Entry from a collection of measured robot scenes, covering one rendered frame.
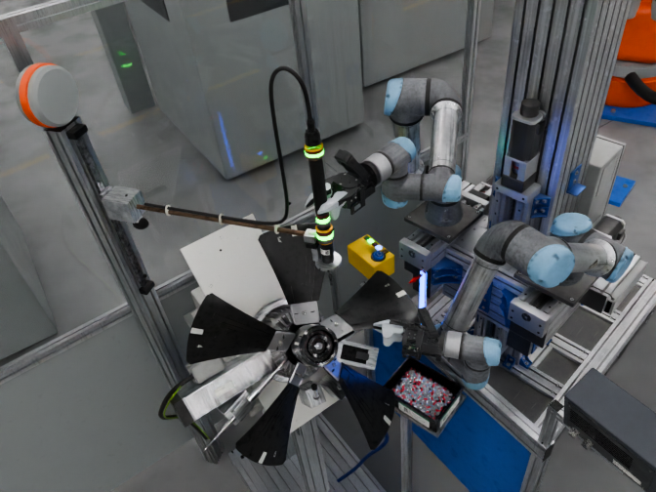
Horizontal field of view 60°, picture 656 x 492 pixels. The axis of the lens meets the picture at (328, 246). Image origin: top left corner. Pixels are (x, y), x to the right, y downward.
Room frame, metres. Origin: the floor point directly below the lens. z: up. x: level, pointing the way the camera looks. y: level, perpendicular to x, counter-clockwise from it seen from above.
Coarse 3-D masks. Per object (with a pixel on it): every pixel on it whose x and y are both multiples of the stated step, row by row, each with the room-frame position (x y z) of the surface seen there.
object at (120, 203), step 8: (104, 192) 1.35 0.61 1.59; (112, 192) 1.36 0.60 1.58; (120, 192) 1.35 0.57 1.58; (128, 192) 1.35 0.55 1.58; (136, 192) 1.34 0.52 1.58; (104, 200) 1.32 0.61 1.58; (112, 200) 1.32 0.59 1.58; (120, 200) 1.31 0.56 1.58; (128, 200) 1.31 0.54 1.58; (136, 200) 1.33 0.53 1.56; (104, 208) 1.33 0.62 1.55; (112, 208) 1.32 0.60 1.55; (120, 208) 1.30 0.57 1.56; (128, 208) 1.29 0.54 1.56; (136, 208) 1.32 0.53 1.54; (112, 216) 1.32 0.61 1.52; (120, 216) 1.31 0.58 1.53; (128, 216) 1.30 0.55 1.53; (136, 216) 1.31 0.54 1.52
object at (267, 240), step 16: (304, 224) 1.27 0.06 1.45; (272, 240) 1.26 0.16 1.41; (288, 240) 1.25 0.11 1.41; (272, 256) 1.23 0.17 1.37; (288, 256) 1.22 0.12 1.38; (304, 256) 1.20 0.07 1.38; (288, 272) 1.19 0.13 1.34; (304, 272) 1.17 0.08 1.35; (320, 272) 1.16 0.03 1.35; (288, 288) 1.16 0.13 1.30; (304, 288) 1.14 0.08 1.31; (320, 288) 1.13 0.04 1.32; (288, 304) 1.14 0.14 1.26
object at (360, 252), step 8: (360, 240) 1.59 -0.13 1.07; (352, 248) 1.55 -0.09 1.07; (360, 248) 1.54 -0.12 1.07; (368, 248) 1.54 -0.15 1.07; (384, 248) 1.53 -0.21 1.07; (352, 256) 1.54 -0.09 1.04; (360, 256) 1.50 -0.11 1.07; (368, 256) 1.50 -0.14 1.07; (384, 256) 1.48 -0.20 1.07; (392, 256) 1.48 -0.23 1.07; (352, 264) 1.54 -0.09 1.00; (360, 264) 1.50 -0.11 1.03; (368, 264) 1.46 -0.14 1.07; (376, 264) 1.45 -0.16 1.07; (384, 264) 1.46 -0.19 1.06; (392, 264) 1.48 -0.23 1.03; (368, 272) 1.46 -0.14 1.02; (392, 272) 1.48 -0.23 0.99
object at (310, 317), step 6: (294, 306) 1.13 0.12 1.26; (300, 306) 1.12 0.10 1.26; (306, 306) 1.11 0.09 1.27; (312, 306) 1.10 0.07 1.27; (294, 312) 1.12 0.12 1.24; (300, 312) 1.11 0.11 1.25; (312, 312) 1.09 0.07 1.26; (318, 312) 1.09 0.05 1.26; (294, 318) 1.11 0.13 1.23; (300, 318) 1.10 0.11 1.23; (306, 318) 1.09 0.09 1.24; (312, 318) 1.08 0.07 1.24; (318, 318) 1.07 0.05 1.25
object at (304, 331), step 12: (300, 324) 1.10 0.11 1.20; (300, 336) 1.02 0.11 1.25; (312, 336) 1.01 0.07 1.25; (324, 336) 1.02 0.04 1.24; (336, 336) 1.02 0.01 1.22; (288, 348) 1.05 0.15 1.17; (300, 348) 0.98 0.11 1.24; (312, 348) 0.99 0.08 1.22; (324, 348) 1.00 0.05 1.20; (336, 348) 1.00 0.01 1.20; (288, 360) 1.03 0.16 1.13; (300, 360) 0.99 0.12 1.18; (312, 360) 0.97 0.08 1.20; (324, 360) 0.97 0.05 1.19
